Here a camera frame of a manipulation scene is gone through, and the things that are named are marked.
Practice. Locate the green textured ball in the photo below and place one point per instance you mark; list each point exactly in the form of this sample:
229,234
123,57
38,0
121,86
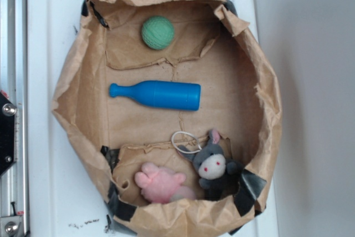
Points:
157,32

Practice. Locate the brown paper bag bin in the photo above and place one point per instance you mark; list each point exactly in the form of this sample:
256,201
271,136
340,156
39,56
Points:
113,138

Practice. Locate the blue plastic bowling pin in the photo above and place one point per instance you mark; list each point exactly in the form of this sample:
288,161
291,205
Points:
161,94

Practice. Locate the white elastic loop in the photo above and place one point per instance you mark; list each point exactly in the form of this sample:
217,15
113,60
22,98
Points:
185,142

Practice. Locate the grey plush donkey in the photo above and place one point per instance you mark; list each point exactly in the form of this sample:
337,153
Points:
216,172

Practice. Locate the pink plush toy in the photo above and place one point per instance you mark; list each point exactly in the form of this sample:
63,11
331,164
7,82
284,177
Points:
162,185

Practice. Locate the white plastic tray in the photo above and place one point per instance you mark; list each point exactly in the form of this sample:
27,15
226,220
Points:
63,201

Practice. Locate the black metal bracket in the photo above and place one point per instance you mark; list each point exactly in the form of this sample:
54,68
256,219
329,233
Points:
8,133

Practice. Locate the aluminium frame rail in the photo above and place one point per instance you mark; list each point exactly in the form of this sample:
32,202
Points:
14,184

